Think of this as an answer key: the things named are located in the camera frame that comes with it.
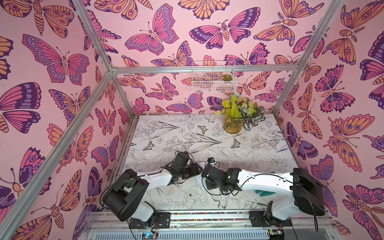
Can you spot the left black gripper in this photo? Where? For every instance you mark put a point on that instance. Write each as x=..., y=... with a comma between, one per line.
x=194, y=171

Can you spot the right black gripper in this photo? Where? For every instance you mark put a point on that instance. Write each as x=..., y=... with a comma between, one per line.
x=208, y=173

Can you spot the glass vase with plants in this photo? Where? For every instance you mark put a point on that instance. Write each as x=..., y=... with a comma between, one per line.
x=240, y=113

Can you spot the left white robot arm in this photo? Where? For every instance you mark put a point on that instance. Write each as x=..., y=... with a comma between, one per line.
x=124, y=197

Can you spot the front mounting rail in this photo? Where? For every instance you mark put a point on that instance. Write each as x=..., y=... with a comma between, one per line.
x=211, y=225

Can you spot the white digital alarm clock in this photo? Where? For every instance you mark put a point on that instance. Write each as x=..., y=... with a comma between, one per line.
x=199, y=178

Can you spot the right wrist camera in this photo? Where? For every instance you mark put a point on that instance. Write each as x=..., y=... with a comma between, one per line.
x=211, y=160

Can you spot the green rubber glove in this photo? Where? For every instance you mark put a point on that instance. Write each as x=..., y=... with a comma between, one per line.
x=264, y=193

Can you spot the small succulent in basket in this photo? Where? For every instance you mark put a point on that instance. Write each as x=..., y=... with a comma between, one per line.
x=227, y=78

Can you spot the aluminium frame structure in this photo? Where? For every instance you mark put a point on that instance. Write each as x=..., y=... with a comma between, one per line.
x=20, y=208

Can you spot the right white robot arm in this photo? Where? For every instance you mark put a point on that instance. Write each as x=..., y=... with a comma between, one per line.
x=301, y=192

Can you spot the white wire basket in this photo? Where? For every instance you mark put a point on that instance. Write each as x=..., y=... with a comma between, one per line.
x=208, y=79

